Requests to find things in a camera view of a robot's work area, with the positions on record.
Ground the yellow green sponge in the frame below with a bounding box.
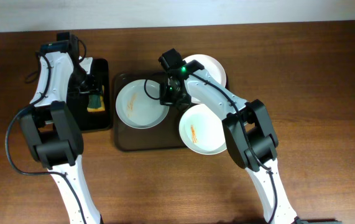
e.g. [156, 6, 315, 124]
[86, 86, 105, 113]

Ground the grey plate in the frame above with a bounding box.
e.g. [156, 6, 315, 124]
[116, 79, 169, 129]

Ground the pale green plate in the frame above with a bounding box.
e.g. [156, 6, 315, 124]
[178, 104, 227, 156]

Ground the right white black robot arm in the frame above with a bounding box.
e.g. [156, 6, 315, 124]
[159, 59, 302, 224]

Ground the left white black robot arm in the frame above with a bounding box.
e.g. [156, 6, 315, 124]
[17, 41, 103, 223]

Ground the small black tray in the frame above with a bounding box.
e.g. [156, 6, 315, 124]
[67, 57, 113, 133]

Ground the large brown tray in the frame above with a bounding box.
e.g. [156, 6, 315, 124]
[112, 71, 186, 152]

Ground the white plate with orange stain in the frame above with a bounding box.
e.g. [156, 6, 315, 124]
[183, 54, 227, 87]

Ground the dark base plate corner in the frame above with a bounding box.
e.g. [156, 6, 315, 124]
[295, 219, 343, 224]

